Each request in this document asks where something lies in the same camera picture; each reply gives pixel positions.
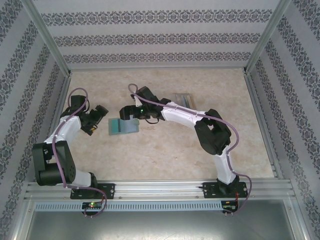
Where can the teal plastic card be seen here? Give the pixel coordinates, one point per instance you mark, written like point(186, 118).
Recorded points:
point(115, 126)

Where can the teal plastic lid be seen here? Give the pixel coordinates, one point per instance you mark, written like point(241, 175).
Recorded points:
point(128, 127)

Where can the clear acrylic card box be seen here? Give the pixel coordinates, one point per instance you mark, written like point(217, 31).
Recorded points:
point(190, 102)

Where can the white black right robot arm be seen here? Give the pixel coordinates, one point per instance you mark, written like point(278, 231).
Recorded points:
point(182, 118)

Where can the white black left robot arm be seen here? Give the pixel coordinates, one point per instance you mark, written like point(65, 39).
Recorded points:
point(71, 127)

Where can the small circuit board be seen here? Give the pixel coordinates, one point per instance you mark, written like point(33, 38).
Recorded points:
point(230, 203)
point(92, 205)

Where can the grey metal sheet panel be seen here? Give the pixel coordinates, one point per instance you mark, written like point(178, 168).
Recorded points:
point(160, 225)

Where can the aluminium frame side rail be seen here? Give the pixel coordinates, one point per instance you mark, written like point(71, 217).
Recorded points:
point(263, 125)
point(65, 83)

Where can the thin aluminium frame rail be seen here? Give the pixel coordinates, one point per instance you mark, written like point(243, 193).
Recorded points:
point(157, 68)

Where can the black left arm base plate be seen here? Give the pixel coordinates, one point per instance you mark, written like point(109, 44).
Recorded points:
point(107, 191)

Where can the wide aluminium mounting rail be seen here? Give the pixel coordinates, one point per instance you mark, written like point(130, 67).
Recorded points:
point(160, 190)

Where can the aluminium frame post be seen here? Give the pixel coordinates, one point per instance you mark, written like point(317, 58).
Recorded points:
point(267, 35)
point(47, 35)

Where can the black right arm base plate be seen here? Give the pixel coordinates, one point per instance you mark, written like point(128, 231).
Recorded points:
point(210, 191)

